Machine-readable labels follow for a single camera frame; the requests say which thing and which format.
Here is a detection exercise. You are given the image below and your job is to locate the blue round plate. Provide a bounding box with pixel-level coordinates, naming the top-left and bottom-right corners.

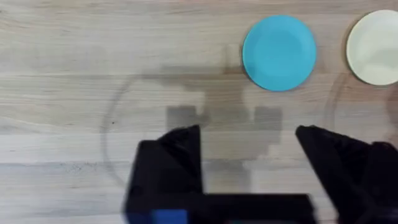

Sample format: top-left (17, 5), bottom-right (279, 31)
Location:
top-left (241, 14), bottom-right (318, 92)

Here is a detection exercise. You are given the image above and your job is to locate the pale green round plate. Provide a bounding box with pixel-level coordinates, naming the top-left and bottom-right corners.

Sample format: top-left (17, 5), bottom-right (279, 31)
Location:
top-left (345, 9), bottom-right (398, 86)

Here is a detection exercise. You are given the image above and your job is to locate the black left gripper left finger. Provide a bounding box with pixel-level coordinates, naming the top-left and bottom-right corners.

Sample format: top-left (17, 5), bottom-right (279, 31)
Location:
top-left (123, 124), bottom-right (205, 216)

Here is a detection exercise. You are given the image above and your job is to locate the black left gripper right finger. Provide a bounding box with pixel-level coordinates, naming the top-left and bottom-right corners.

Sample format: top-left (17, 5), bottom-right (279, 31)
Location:
top-left (295, 124), bottom-right (398, 224)

